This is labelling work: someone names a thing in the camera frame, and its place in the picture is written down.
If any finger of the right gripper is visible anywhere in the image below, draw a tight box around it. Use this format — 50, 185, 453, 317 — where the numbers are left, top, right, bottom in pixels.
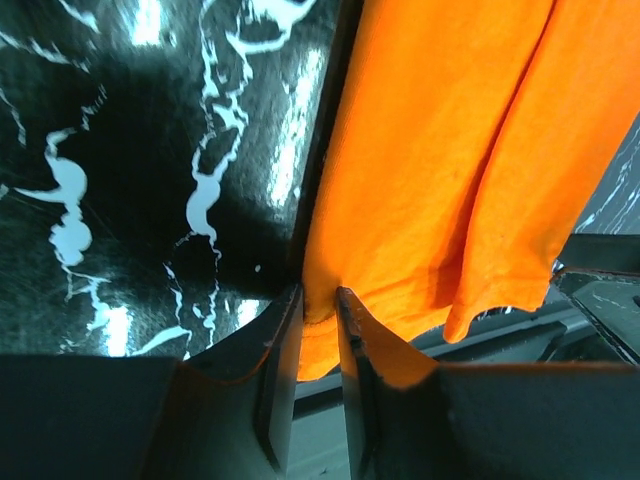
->
551, 234, 639, 365

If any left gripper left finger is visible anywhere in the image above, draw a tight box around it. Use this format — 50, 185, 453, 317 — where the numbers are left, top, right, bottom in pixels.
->
1, 285, 303, 479

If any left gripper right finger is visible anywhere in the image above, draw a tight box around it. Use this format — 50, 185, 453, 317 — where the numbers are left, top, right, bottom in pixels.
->
336, 287, 639, 479

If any orange t shirt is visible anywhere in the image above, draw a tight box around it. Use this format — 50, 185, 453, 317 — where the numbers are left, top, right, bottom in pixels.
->
298, 1, 639, 381

